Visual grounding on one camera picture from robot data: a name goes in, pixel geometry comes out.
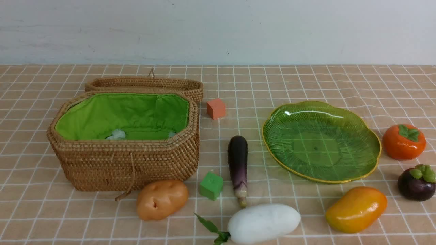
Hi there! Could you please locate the purple toy eggplant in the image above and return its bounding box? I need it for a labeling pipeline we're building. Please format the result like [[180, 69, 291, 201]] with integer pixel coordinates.
[[227, 135, 248, 208]]

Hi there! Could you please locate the brown toy potato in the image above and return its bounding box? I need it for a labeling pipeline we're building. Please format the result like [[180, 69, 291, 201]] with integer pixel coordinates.
[[136, 180, 189, 221]]

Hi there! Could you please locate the white toy radish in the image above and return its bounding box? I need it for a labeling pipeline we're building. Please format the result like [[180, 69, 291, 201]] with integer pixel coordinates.
[[194, 203, 301, 245]]

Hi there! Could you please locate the yellow orange toy mango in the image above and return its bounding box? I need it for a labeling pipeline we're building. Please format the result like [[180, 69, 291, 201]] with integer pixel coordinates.
[[325, 186, 388, 234]]

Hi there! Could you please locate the orange toy persimmon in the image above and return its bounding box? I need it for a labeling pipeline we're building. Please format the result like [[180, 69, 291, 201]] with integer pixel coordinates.
[[382, 124, 426, 160]]

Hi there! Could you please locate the orange foam cube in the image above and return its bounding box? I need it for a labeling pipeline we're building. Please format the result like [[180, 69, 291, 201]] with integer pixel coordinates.
[[206, 98, 227, 120]]

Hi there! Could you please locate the green foam cube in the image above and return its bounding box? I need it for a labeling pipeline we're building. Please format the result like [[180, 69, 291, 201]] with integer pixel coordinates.
[[199, 171, 224, 201]]

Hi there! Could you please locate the woven wicker basket lid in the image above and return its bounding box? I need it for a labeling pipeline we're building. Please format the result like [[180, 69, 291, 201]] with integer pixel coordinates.
[[85, 68, 204, 103]]

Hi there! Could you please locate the green fabric basket lining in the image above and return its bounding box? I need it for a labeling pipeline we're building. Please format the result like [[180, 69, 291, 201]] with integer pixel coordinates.
[[55, 93, 189, 141]]

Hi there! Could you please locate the green glass leaf plate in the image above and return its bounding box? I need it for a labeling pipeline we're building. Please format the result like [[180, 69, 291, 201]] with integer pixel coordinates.
[[262, 101, 383, 184]]

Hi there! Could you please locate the woven wicker basket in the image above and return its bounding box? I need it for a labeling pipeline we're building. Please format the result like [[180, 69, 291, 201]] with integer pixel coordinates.
[[47, 90, 200, 192]]

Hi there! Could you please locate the dark purple toy mangosteen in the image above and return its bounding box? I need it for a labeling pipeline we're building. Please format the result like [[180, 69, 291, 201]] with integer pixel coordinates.
[[397, 164, 435, 202]]

